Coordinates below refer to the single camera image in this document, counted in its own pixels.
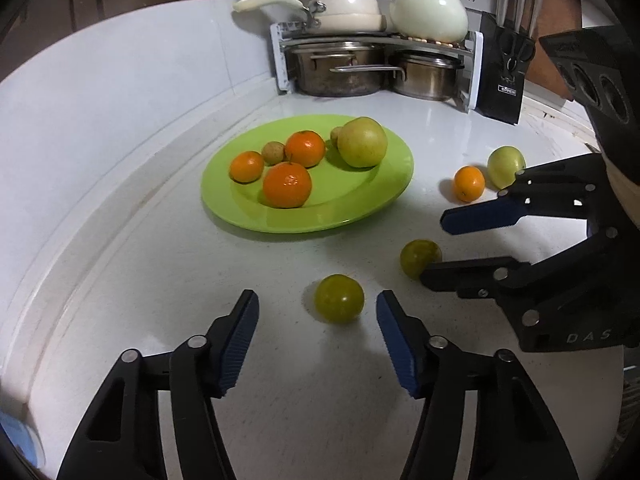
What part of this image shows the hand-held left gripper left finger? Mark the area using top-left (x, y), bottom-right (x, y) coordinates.
top-left (57, 289), bottom-right (260, 480)

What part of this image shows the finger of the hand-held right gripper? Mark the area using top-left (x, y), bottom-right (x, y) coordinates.
top-left (421, 227), bottom-right (621, 302)
top-left (440, 152), bottom-right (604, 235)

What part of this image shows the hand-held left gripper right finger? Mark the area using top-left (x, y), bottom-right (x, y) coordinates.
top-left (376, 290), bottom-right (581, 480)

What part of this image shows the small green mandarin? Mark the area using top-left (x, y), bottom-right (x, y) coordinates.
top-left (314, 274), bottom-right (365, 324)
top-left (399, 239), bottom-right (444, 280)

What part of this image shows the yellow-green pear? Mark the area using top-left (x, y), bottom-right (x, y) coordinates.
top-left (336, 116), bottom-right (389, 169)

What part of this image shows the green plate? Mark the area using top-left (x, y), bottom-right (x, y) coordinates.
top-left (200, 115), bottom-right (415, 234)

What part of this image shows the large orange mandarin with stem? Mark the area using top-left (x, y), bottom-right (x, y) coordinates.
top-left (262, 161), bottom-right (313, 210)

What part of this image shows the small orange mandarin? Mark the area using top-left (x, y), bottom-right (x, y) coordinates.
top-left (453, 165), bottom-right (486, 203)
top-left (229, 150), bottom-right (265, 184)

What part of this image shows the green apple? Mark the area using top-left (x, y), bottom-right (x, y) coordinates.
top-left (487, 145), bottom-right (527, 191)

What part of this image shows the black knife block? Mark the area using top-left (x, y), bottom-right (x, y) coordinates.
top-left (474, 10), bottom-right (537, 126)

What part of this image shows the small steel pot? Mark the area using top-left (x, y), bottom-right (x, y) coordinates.
top-left (392, 52), bottom-right (464, 102)

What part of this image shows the large steel pot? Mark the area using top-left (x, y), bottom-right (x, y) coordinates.
top-left (286, 42), bottom-right (407, 98)

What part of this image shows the white ceramic pot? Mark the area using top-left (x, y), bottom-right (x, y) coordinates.
top-left (389, 0), bottom-right (470, 44)

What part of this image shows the wooden cutting board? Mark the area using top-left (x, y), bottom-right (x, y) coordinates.
top-left (521, 0), bottom-right (608, 104)

